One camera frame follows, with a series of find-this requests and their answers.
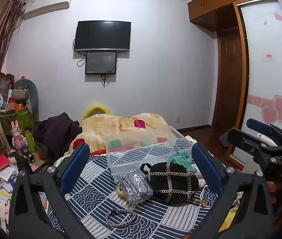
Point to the white air conditioner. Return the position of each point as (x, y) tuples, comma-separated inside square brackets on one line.
[(46, 7)]

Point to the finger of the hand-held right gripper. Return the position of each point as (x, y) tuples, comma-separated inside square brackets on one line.
[(243, 142), (259, 127)]

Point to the small yellow plush toy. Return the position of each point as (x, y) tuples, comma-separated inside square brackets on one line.
[(120, 191)]

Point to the green bottle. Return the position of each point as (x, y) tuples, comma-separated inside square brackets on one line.
[(30, 140)]

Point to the small black wall monitor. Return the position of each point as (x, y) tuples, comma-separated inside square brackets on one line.
[(101, 63)]

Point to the teal green cloth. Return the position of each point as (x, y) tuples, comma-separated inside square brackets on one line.
[(182, 160)]

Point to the black flashlight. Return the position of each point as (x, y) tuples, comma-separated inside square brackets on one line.
[(27, 154)]

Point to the blue patterned bed sheet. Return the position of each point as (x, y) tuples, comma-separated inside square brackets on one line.
[(141, 204)]

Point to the person's right hand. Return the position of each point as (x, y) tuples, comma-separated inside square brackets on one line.
[(270, 188)]

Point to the green bag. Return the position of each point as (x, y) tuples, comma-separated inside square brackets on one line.
[(18, 118)]

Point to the orange tassel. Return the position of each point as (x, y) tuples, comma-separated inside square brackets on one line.
[(202, 201)]

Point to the wall socket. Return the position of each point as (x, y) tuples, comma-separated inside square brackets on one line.
[(177, 118)]

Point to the clear plastic storage box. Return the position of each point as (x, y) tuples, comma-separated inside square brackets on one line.
[(146, 149)]

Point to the dark clothes pile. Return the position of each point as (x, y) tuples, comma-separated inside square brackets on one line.
[(53, 133)]

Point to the wooden wardrobe with heart doors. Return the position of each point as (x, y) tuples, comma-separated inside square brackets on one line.
[(255, 54)]

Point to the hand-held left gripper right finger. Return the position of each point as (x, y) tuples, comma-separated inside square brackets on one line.
[(205, 166)]

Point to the silver glitter cloth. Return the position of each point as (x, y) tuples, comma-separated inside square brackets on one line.
[(134, 186)]

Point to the pink rabbit toy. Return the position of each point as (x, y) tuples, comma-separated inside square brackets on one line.
[(18, 138)]

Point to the black and white braided band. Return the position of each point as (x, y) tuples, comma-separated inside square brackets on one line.
[(120, 217)]

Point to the wall-mounted black television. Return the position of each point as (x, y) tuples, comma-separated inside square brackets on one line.
[(102, 35)]

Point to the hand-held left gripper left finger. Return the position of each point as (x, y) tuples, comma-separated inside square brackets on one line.
[(74, 166)]

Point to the brown wooden door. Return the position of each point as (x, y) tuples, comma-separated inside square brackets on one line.
[(228, 79)]

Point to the cream printed blanket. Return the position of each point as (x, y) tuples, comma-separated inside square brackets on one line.
[(126, 129)]

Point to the yellow rimmed round object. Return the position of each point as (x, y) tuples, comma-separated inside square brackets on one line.
[(94, 109)]

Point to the grey plush pillow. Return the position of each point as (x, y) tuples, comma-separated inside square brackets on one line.
[(27, 93)]

